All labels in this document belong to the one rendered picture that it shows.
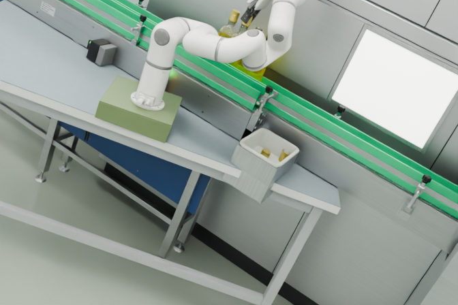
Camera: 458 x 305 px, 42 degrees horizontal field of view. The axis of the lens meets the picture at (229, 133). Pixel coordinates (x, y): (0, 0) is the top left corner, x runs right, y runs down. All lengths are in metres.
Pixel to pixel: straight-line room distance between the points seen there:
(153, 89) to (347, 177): 0.80
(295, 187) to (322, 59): 0.55
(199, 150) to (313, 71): 0.60
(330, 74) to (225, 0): 0.55
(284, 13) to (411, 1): 0.53
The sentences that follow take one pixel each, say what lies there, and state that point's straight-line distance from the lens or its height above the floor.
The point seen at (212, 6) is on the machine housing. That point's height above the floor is 1.09.
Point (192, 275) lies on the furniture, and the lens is 2.47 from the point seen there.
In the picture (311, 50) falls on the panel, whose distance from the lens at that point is 2.42.
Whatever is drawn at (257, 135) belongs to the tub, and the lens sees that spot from 2.25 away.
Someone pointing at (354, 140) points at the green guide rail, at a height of 0.95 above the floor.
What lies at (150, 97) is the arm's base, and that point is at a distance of 2.10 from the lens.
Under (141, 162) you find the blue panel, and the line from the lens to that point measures 2.61.
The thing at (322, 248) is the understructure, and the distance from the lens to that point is 2.69.
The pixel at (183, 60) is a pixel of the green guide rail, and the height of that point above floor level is 0.92.
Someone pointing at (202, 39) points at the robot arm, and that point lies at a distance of 1.99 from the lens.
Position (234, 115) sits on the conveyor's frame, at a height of 0.84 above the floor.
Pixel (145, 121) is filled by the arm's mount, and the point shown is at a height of 0.80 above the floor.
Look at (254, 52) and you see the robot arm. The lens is 1.97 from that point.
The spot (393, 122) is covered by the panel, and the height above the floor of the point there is 1.03.
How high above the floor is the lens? 1.75
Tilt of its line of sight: 25 degrees down
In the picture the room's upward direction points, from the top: 23 degrees clockwise
